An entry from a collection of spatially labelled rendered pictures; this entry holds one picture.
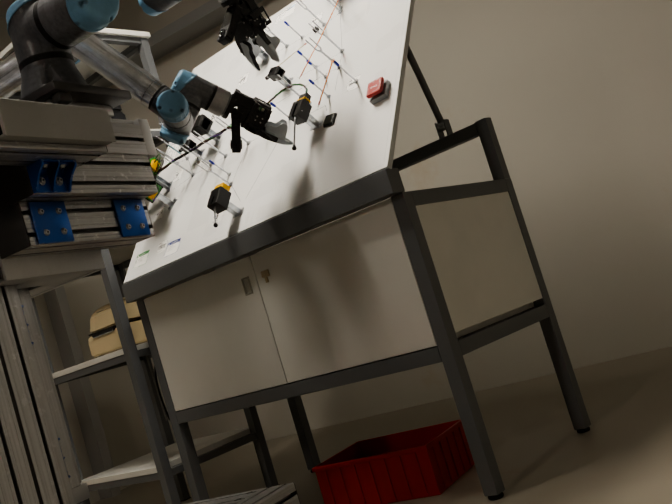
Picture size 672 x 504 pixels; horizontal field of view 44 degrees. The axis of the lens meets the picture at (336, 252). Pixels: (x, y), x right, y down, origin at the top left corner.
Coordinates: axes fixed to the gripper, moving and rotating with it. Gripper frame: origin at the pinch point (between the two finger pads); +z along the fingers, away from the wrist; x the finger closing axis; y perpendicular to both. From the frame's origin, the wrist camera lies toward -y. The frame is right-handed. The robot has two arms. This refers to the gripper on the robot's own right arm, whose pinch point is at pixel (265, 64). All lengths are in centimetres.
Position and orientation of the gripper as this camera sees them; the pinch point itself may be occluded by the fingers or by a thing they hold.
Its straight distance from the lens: 237.2
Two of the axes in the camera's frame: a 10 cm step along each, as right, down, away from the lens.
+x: -6.9, 1.3, 7.1
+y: 5.2, -5.9, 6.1
